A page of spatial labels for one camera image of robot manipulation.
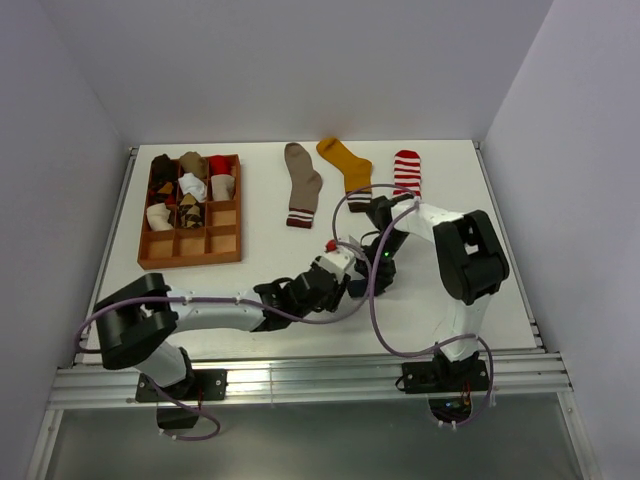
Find wooden compartment tray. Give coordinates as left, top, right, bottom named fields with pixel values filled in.
left=138, top=152, right=242, bottom=270

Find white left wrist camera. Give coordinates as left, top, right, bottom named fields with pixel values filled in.
left=312, top=240, right=356, bottom=283

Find red white striped sock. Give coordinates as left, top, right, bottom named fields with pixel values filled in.
left=393, top=149, right=422, bottom=197

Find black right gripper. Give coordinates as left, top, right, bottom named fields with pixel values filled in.
left=355, top=229, right=410, bottom=296

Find aluminium frame rail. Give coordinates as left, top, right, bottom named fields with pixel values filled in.
left=46, top=351, right=573, bottom=410

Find rolled dark argyle socks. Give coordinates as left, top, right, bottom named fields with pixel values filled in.
left=148, top=154, right=178, bottom=205

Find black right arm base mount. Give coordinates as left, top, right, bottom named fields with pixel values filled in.
left=395, top=355, right=490, bottom=426

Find brown argyle sock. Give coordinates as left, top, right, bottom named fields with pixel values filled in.
left=178, top=194, right=205, bottom=230

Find rolled taupe socks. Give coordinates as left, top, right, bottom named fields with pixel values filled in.
left=179, top=151, right=208, bottom=179

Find navy blue sock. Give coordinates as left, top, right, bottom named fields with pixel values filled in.
left=347, top=279, right=369, bottom=299

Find rolled cream socks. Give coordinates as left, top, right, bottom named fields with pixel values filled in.
left=210, top=174, right=235, bottom=202

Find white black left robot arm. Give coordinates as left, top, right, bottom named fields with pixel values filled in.
left=96, top=262, right=350, bottom=399

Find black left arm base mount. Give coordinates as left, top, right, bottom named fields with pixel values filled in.
left=135, top=369, right=227, bottom=432

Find taupe sock with striped cuff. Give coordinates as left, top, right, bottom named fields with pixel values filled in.
left=284, top=142, right=323, bottom=229

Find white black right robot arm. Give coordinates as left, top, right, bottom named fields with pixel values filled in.
left=348, top=194, right=510, bottom=390

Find mustard yellow sock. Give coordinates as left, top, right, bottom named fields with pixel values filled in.
left=316, top=137, right=372, bottom=213

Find rolled white socks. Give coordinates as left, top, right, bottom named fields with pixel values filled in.
left=178, top=172, right=207, bottom=203

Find rolled red socks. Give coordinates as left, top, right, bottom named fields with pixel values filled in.
left=207, top=155, right=236, bottom=177

